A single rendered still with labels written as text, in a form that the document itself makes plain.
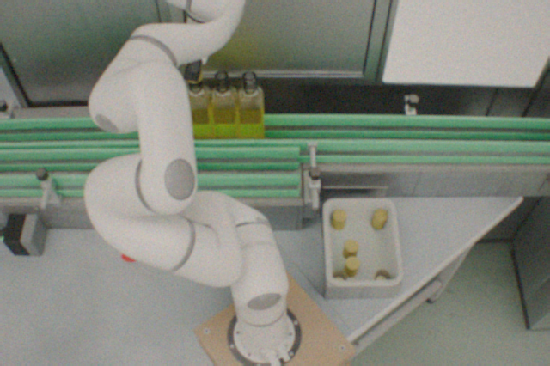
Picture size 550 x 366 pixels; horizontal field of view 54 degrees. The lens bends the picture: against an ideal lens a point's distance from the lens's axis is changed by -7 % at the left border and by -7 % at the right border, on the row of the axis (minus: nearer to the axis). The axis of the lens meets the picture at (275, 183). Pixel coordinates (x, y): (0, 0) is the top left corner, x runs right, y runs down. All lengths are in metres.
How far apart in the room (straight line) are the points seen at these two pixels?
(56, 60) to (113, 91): 0.74
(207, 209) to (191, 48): 0.25
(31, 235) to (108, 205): 0.68
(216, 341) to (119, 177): 0.57
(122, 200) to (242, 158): 0.61
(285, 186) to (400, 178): 0.30
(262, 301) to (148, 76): 0.42
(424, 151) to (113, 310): 0.82
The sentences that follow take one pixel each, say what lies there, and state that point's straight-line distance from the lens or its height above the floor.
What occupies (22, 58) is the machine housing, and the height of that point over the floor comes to 1.06.
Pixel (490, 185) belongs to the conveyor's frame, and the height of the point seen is 0.81.
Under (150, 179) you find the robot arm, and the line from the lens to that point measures 0.70.
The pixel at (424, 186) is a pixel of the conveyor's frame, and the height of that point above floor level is 0.81.
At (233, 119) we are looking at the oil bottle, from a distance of 1.26.
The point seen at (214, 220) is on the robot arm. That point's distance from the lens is 0.88.
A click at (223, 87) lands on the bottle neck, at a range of 1.20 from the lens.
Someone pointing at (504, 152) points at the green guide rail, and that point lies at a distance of 1.44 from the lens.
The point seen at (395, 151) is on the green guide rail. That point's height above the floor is 0.93.
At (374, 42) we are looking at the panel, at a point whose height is 1.12.
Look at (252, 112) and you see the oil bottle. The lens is 1.24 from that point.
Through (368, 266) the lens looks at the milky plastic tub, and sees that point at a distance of 1.37.
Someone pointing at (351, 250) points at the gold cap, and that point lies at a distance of 1.34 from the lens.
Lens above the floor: 2.00
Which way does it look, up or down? 57 degrees down
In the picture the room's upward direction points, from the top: straight up
